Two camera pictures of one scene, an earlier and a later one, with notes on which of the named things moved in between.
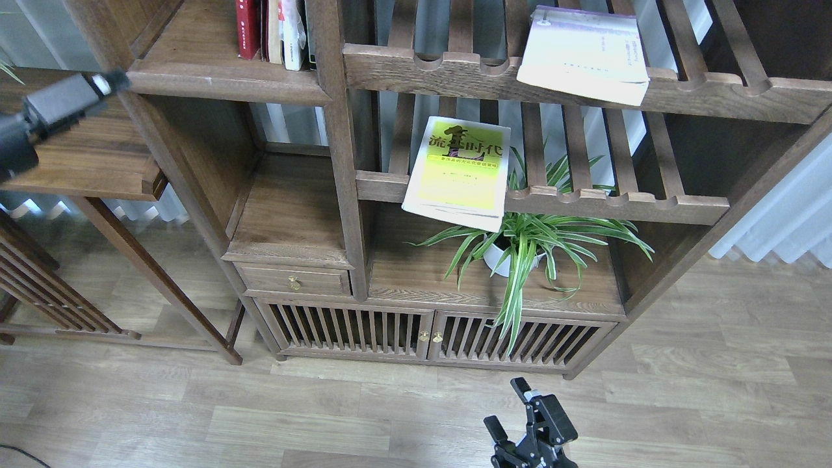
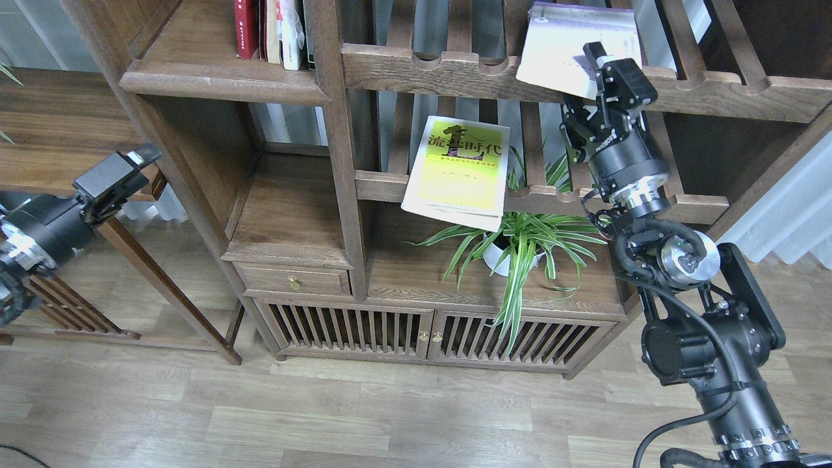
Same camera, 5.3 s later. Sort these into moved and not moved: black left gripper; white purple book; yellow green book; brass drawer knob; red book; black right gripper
Moved: black left gripper; black right gripper
Not moved: yellow green book; red book; brass drawer knob; white purple book
